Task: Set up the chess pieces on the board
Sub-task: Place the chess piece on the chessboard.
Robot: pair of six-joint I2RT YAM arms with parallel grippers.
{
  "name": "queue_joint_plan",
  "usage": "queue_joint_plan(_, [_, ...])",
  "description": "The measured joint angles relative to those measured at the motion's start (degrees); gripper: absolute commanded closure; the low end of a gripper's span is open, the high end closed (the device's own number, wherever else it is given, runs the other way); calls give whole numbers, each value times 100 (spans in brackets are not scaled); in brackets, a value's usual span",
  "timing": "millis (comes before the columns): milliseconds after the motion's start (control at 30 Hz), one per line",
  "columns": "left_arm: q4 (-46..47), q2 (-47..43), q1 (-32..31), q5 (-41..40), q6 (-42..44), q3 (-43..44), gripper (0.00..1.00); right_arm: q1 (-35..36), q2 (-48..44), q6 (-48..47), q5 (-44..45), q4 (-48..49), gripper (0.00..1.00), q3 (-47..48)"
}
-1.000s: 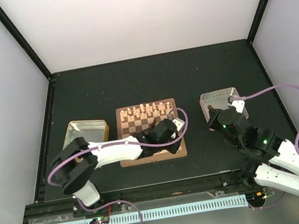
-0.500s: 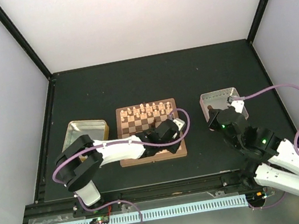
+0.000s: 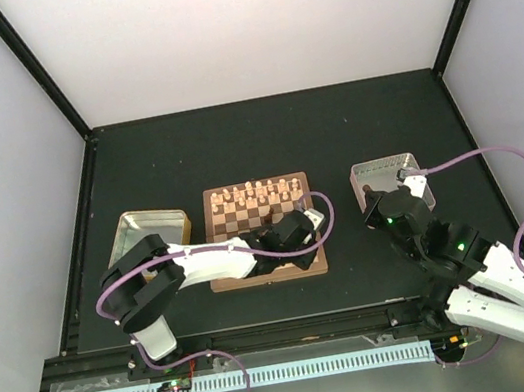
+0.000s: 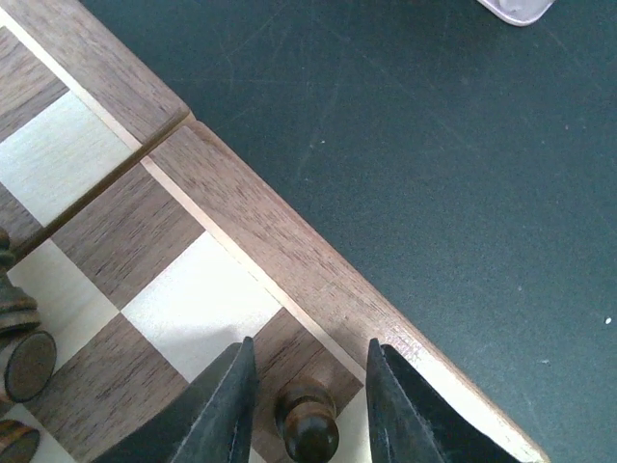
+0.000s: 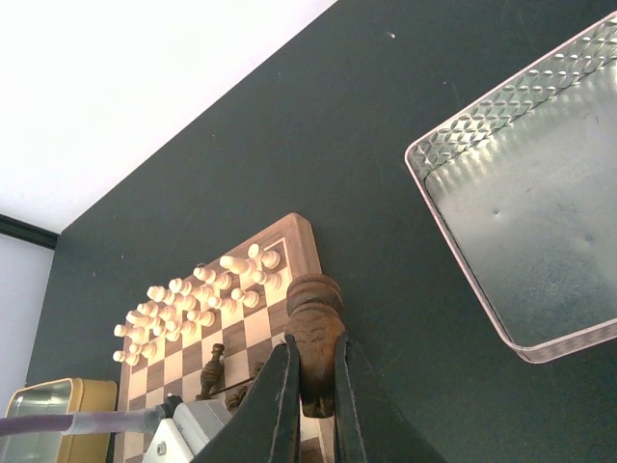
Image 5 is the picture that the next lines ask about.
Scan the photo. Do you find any dark lying queen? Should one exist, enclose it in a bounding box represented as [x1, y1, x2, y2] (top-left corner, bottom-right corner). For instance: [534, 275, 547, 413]
[195, 343, 225, 400]

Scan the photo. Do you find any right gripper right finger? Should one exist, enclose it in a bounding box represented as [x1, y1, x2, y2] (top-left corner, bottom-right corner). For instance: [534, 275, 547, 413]
[335, 334, 444, 462]

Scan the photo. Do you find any gold rimmed metal tray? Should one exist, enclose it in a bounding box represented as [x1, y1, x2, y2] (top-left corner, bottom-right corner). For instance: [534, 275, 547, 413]
[1, 378, 118, 462]

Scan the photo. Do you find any dark chess knight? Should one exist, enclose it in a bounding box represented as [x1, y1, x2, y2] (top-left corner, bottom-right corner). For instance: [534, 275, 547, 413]
[285, 273, 345, 419]

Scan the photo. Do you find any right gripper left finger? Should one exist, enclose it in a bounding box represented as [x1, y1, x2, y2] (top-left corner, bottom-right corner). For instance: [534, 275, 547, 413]
[194, 335, 300, 463]

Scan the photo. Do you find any wooden chess board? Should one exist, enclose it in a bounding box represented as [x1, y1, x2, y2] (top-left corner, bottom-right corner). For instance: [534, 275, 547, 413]
[113, 213, 321, 462]

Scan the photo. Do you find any pink rimmed metal tray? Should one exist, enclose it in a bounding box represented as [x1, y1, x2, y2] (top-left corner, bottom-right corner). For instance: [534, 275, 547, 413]
[405, 14, 616, 364]

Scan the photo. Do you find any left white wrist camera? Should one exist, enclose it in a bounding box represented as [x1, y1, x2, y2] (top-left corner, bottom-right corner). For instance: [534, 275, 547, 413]
[143, 399, 231, 463]

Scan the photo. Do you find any row of white chess pieces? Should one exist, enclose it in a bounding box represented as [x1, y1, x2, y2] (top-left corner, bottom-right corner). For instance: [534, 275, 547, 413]
[113, 238, 291, 371]

